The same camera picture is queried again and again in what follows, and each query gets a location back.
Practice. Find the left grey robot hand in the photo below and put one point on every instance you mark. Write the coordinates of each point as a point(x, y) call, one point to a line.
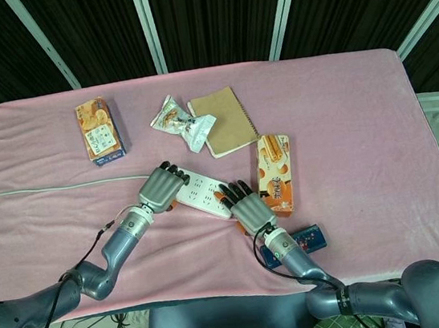
point(162, 187)

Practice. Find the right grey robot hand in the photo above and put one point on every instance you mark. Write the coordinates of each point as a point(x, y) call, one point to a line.
point(250, 212)

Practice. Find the white power strip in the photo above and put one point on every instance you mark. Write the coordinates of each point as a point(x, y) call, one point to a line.
point(204, 198)

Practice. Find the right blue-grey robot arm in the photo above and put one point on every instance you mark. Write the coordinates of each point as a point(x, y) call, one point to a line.
point(422, 291)

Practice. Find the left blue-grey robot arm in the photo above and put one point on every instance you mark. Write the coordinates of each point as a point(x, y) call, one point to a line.
point(124, 241)

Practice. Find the orange egg roll box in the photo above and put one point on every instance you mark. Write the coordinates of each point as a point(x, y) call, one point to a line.
point(276, 177)

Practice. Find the dark blue pencil case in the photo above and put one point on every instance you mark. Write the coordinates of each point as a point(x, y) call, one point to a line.
point(310, 239)

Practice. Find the silver snack bag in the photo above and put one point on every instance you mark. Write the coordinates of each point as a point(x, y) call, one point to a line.
point(182, 124)

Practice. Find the orange and blue cookie box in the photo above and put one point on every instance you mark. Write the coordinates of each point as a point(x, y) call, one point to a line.
point(97, 127)

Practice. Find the brown spiral notebook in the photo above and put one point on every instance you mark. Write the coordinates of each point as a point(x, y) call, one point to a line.
point(226, 122)

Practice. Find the grey robot torso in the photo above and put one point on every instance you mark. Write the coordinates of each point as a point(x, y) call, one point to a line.
point(224, 325)

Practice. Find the pink fleece table cloth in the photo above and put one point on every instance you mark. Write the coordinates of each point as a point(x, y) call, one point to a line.
point(364, 153)

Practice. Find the white partition post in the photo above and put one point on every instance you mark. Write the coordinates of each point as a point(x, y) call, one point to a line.
point(423, 24)
point(284, 10)
point(50, 48)
point(148, 27)

